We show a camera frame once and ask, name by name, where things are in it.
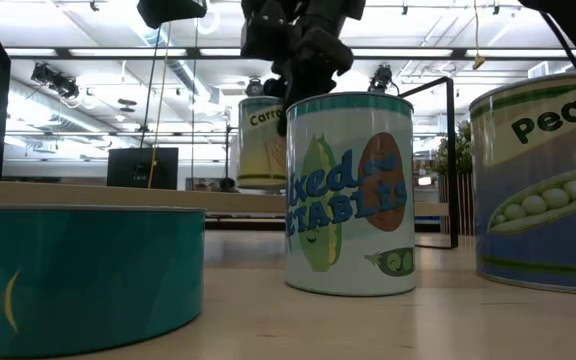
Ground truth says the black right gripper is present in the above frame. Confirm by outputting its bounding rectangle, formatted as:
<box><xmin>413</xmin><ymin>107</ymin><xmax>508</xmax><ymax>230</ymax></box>
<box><xmin>240</xmin><ymin>0</ymin><xmax>368</xmax><ymax>137</ymax></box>

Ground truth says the carrots tin can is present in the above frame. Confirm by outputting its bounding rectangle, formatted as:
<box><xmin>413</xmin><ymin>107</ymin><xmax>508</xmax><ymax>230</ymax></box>
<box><xmin>236</xmin><ymin>95</ymin><xmax>289</xmax><ymax>191</ymax></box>

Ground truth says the mixed vegetables tin can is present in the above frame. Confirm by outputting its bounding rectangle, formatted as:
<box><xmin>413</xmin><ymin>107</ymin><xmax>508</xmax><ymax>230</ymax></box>
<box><xmin>283</xmin><ymin>91</ymin><xmax>417</xmax><ymax>298</ymax></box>

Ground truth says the peas tin can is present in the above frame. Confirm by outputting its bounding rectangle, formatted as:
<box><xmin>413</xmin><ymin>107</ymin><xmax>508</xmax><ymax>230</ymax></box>
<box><xmin>468</xmin><ymin>69</ymin><xmax>576</xmax><ymax>296</ymax></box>

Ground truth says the teal tuna can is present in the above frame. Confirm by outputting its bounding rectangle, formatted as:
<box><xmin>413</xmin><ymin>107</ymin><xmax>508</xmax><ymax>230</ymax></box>
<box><xmin>0</xmin><ymin>205</ymin><xmax>206</xmax><ymax>359</ymax></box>

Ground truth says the potted plant ribbed pot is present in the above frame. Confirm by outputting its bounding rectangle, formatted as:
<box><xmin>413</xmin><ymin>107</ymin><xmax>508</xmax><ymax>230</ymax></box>
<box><xmin>430</xmin><ymin>119</ymin><xmax>474</xmax><ymax>237</ymax></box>

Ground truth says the black monitor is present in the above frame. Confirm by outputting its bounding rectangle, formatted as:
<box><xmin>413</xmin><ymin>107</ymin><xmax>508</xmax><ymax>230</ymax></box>
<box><xmin>106</xmin><ymin>146</ymin><xmax>180</xmax><ymax>191</ymax></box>

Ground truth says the black ceiling device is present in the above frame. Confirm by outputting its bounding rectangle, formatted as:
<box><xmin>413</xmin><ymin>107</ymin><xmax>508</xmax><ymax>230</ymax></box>
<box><xmin>29</xmin><ymin>61</ymin><xmax>81</xmax><ymax>101</ymax></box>

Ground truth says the black overhead camera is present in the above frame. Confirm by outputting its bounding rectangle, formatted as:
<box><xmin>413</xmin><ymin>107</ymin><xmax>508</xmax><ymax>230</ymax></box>
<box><xmin>366</xmin><ymin>63</ymin><xmax>400</xmax><ymax>96</ymax></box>

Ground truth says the black aluminium rig frame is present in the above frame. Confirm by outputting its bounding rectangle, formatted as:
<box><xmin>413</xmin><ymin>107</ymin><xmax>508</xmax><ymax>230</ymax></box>
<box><xmin>0</xmin><ymin>45</ymin><xmax>576</xmax><ymax>62</ymax></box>

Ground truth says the yellow hanging cable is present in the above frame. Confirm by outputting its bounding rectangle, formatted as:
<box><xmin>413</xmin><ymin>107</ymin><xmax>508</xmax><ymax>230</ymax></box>
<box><xmin>146</xmin><ymin>22</ymin><xmax>173</xmax><ymax>190</ymax></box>

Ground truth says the hanging cord yellow plug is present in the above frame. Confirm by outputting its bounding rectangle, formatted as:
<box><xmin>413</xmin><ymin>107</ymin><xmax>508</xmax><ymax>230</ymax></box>
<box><xmin>471</xmin><ymin>0</ymin><xmax>486</xmax><ymax>71</ymax></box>

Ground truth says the wooden tray with black handles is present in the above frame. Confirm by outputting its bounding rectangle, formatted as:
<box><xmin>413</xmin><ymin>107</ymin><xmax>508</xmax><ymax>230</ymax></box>
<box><xmin>0</xmin><ymin>0</ymin><xmax>459</xmax><ymax>250</ymax></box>

